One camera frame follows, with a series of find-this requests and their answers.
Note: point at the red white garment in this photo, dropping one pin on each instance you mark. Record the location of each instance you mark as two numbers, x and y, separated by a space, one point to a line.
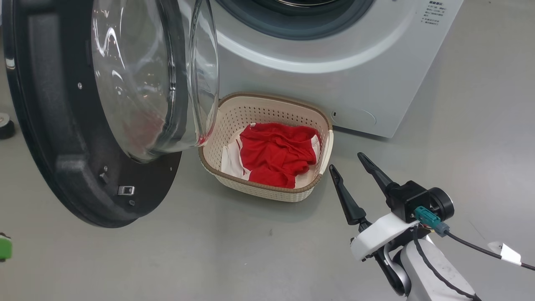
276 150

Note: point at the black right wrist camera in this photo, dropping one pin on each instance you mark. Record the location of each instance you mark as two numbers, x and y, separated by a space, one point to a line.
407 200

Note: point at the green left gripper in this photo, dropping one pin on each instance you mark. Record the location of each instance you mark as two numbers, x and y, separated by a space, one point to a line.
5 248

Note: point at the white washing machine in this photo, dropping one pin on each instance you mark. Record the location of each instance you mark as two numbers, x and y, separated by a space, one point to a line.
376 62

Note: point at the cream perforated laundry basket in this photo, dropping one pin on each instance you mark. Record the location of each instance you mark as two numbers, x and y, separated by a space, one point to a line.
267 110

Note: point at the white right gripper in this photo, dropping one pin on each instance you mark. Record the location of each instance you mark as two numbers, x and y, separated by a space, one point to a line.
376 236

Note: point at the round glass washing machine door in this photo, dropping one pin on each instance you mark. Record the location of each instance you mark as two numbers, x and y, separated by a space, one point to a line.
54 125

